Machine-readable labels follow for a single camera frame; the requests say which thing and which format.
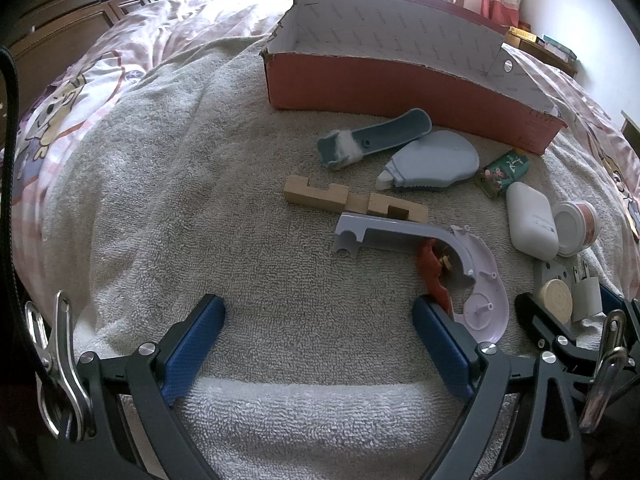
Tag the white charger plug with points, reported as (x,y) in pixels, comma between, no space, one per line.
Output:
(585,300)

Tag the orange-red plastic piece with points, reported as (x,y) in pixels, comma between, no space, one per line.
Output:
(432,265)

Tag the light wooden shelf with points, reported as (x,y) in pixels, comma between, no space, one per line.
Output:
(631,122)

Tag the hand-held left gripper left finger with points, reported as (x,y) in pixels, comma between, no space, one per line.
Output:
(195,345)

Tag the yellow flat box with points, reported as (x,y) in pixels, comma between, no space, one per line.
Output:
(522,35)

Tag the light blue correction tape dispenser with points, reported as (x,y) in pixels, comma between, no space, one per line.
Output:
(435,160)

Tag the white earbuds case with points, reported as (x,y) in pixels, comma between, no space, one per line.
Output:
(530,225)

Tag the dark wooden headboard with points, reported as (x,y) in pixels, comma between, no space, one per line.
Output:
(75,15)

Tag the red cardboard box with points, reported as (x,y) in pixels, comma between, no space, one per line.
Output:
(400,85)

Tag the cream round disk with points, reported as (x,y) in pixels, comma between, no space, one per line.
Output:
(552,300)

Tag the green books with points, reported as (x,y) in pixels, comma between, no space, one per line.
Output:
(559,47)

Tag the beige terry towel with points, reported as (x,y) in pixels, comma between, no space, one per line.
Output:
(200,210)

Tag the blue plastic lint brush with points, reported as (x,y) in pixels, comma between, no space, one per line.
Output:
(395,127)

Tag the small green patterned box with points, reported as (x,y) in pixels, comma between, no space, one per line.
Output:
(507,167)

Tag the wooden puzzle piece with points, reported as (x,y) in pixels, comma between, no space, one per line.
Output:
(310,192)

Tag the pink printed quilt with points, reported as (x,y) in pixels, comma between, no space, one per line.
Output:
(150,25)

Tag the grey plastic plate with holes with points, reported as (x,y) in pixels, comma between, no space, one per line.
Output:
(547,270)

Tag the lilac plastic shell half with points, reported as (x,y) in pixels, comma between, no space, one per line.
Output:
(480,280)

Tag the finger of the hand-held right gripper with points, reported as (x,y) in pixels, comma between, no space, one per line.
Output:
(631,317)
(540,320)

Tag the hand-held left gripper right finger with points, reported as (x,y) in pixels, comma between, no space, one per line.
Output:
(445,350)

